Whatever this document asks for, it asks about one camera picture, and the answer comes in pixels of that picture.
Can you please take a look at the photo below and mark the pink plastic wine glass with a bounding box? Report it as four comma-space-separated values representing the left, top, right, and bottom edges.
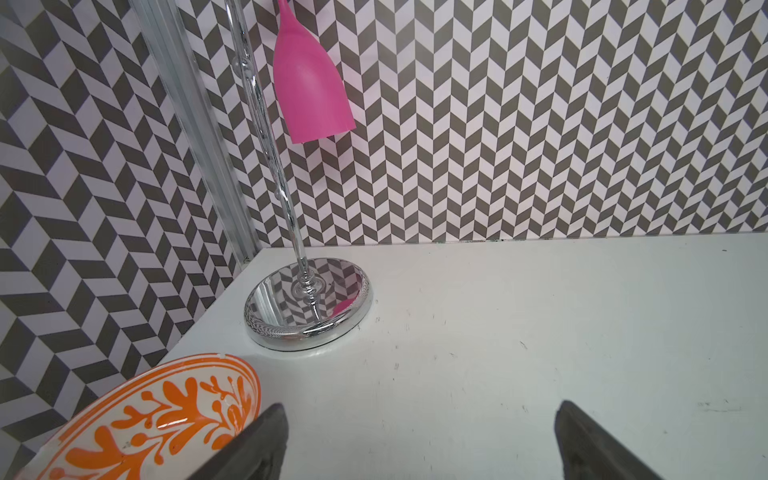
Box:
273, 0, 356, 144

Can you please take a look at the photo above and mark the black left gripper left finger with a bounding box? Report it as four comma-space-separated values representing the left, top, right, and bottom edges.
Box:
188, 403, 289, 480

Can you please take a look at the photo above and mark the aluminium corner post left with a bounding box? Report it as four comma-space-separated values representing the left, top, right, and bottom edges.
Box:
130, 0, 258, 265

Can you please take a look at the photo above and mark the orange patterned ceramic bowl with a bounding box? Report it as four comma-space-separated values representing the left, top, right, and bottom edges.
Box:
16, 353, 262, 479

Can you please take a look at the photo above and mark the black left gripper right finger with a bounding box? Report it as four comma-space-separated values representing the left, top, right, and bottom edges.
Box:
554, 400, 661, 480

